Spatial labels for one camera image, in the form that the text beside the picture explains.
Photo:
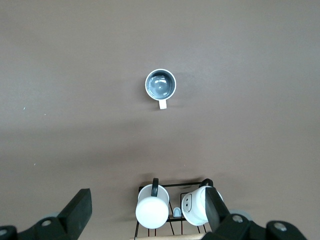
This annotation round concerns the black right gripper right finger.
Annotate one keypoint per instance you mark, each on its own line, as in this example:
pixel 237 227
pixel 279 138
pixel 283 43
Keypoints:
pixel 217 217

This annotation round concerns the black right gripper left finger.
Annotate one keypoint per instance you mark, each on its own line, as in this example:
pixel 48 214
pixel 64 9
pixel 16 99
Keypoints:
pixel 75 212

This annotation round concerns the white mug with grey interior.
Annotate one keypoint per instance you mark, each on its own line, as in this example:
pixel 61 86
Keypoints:
pixel 160 85

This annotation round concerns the white mug with face print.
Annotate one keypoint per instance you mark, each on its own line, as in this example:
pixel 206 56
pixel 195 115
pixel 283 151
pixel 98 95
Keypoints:
pixel 196 207

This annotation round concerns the small grey-blue hook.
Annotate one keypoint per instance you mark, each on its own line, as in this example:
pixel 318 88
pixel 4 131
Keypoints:
pixel 176 213

